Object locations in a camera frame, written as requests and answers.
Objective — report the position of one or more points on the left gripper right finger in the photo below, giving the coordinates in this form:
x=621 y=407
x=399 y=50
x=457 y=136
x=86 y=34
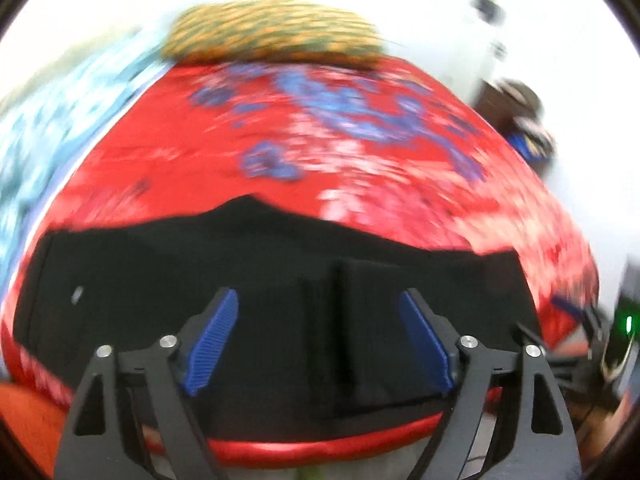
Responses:
x=533 y=436

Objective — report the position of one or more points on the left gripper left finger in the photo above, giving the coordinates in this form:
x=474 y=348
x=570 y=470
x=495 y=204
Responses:
x=103 y=437

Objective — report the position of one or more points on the black pants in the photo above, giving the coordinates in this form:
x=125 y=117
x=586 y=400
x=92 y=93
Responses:
x=319 y=351

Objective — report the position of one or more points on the orange fuzzy mat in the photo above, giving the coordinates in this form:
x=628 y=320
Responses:
x=36 y=423

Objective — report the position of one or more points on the dark wooden cabinet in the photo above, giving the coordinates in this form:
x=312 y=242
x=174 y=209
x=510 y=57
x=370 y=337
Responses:
x=499 y=109

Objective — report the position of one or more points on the olive cap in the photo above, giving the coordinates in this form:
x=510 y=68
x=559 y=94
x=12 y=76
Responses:
x=522 y=93

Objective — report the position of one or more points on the teal floral blanket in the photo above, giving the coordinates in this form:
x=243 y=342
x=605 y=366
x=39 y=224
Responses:
x=47 y=124

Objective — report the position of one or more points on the red floral satin bedspread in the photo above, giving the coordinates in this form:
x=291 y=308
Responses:
x=391 y=153

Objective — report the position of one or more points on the yellow green floral pillow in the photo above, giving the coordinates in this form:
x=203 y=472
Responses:
x=275 y=31

